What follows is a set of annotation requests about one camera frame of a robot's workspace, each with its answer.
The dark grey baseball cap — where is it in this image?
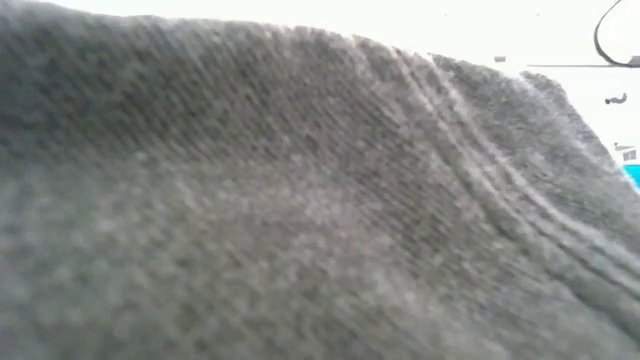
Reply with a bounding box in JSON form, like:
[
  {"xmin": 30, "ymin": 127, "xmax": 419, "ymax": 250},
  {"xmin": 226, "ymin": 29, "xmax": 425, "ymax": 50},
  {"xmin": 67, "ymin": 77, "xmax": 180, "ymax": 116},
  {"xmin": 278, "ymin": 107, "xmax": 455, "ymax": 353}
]
[{"xmin": 0, "ymin": 0, "xmax": 640, "ymax": 360}]

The teal plastic bin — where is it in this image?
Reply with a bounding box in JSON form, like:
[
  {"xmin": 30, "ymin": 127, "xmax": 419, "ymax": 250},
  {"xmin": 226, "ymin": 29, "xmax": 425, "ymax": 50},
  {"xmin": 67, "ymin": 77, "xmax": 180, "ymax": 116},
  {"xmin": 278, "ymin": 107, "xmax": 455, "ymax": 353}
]
[{"xmin": 621, "ymin": 163, "xmax": 640, "ymax": 193}]

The thin black hanging cable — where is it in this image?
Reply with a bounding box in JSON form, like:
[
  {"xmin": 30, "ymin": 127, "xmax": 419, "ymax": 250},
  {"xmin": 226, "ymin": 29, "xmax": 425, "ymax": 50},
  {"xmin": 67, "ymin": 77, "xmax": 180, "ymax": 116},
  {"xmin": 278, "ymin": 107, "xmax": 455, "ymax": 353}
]
[{"xmin": 593, "ymin": 0, "xmax": 640, "ymax": 69}]

